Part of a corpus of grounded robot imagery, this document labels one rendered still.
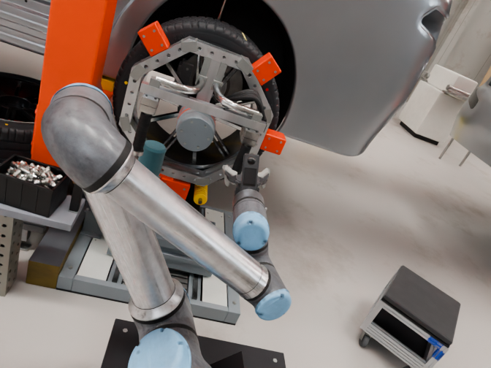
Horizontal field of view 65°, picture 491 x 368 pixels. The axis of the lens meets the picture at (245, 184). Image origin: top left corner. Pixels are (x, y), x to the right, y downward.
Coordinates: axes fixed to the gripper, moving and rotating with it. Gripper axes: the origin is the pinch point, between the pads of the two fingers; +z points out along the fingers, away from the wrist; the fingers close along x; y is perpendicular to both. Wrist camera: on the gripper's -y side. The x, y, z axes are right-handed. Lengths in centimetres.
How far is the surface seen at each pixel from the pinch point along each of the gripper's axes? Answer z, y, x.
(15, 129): 41, 10, -93
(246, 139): 4.2, -7.3, -0.4
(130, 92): 26, -14, -43
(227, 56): 25.3, -29.5, -8.5
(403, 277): 39, 77, 93
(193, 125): 11.1, -8.4, -18.5
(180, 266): 30, 69, -23
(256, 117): 7.2, -14.4, 2.4
